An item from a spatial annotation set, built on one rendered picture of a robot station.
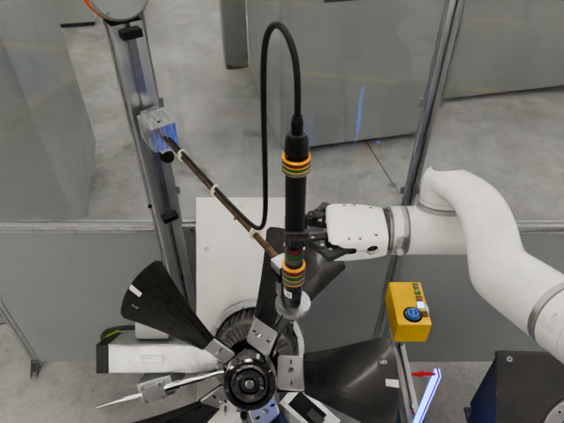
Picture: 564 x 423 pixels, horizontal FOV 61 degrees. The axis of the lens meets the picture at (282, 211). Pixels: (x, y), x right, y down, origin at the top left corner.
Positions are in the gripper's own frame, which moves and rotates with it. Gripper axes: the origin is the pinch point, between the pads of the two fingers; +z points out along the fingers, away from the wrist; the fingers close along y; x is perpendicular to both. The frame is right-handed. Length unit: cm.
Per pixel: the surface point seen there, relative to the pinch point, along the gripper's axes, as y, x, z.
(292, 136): -1.1, 19.7, 1.0
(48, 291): 71, -105, 103
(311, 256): 16.6, -24.5, -4.5
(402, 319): 23, -58, -32
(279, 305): -1.0, -19.6, 3.0
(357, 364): 2.2, -47.3, -15.9
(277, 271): 1.6, -12.5, 3.4
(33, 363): 70, -161, 128
